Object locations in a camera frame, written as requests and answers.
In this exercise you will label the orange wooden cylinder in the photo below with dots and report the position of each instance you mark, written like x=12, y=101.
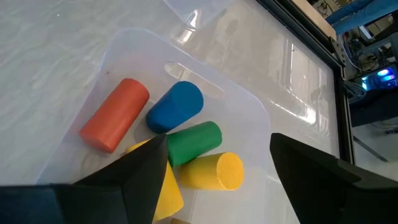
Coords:
x=115, y=115

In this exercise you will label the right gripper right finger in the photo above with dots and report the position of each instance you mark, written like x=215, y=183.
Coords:
x=335, y=202

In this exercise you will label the yellow wooden cylinder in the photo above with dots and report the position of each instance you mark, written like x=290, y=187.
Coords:
x=214, y=171
x=169, y=199

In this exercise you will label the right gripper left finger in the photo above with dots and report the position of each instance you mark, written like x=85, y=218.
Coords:
x=93, y=205

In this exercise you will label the clear plastic bin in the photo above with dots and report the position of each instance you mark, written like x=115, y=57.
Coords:
x=217, y=109
x=192, y=12

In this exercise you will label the computer case with lights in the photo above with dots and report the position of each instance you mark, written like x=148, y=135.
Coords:
x=381, y=79

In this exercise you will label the blue wooden cylinder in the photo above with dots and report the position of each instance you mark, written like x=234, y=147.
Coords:
x=175, y=106

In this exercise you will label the person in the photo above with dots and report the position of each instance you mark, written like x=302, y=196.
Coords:
x=357, y=15

